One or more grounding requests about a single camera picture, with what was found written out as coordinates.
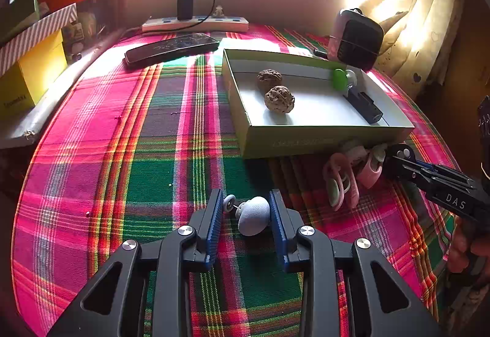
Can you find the small grey fan heater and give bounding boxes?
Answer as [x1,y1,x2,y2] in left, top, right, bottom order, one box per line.
[327,8,385,71]

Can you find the small brown walnut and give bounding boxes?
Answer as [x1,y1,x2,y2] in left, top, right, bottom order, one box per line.
[257,69,282,93]

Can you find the green white cardboard tray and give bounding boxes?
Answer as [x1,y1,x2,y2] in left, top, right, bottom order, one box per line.
[222,48,414,159]

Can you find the pink cable winder clip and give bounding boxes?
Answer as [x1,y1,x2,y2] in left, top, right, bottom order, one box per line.
[322,153,360,211]

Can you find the green silver spool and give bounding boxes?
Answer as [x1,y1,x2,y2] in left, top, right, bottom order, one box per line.
[331,68,357,95]

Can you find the person's right hand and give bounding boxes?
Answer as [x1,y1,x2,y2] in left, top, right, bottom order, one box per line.
[447,217,490,281]

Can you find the black three-button remote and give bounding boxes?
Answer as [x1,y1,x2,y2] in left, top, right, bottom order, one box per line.
[383,143,416,179]

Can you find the white round knob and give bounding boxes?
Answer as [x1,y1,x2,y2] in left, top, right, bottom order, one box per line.
[223,194,271,237]

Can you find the black charger cable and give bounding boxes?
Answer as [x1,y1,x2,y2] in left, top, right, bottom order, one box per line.
[118,0,218,41]

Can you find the pink clip with green pad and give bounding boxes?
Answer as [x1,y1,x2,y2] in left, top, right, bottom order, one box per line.
[356,144,387,189]

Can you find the small beige plug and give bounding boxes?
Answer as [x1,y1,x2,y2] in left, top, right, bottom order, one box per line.
[212,6,225,19]

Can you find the cream heart pattern curtain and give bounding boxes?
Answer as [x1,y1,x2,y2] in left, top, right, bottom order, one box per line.
[360,0,464,98]

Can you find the green box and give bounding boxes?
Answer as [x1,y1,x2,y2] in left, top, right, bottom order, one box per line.
[0,0,40,45]

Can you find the white round device with cable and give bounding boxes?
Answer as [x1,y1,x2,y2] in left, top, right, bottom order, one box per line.
[340,140,369,165]

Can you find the yellow box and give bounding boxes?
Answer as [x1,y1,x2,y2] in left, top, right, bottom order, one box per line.
[0,29,67,121]

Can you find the plaid pink green cloth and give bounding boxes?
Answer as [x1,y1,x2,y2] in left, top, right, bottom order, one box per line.
[11,37,454,336]

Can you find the black smartphone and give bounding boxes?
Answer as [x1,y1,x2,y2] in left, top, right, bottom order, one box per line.
[125,33,220,68]

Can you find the white power strip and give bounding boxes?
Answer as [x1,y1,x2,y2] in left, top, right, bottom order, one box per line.
[141,16,249,33]

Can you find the large brown walnut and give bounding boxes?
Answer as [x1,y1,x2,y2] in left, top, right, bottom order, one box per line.
[264,86,295,113]

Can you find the black charger adapter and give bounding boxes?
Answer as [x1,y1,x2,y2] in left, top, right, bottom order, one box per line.
[177,0,194,20]

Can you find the black rectangular battery pack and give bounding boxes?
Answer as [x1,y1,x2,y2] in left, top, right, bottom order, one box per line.
[346,88,383,125]

